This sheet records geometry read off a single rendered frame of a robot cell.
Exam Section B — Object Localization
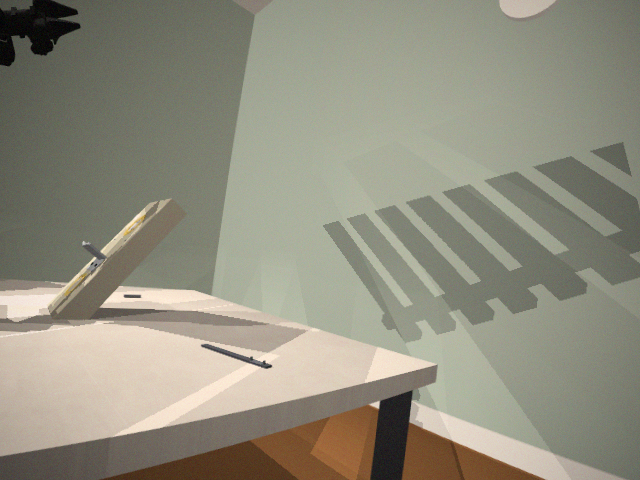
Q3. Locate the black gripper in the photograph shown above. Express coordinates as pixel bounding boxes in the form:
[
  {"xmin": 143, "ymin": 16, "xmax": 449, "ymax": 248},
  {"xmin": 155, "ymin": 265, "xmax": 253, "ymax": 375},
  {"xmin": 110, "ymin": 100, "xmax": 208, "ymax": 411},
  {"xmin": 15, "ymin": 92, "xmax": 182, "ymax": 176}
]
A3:
[{"xmin": 6, "ymin": 0, "xmax": 81, "ymax": 49}]

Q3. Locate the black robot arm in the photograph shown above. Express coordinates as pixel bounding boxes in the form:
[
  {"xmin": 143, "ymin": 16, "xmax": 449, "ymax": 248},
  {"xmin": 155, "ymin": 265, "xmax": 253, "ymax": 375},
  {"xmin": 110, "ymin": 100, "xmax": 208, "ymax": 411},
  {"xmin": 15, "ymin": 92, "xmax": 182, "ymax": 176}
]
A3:
[{"xmin": 0, "ymin": 9, "xmax": 53, "ymax": 67}]

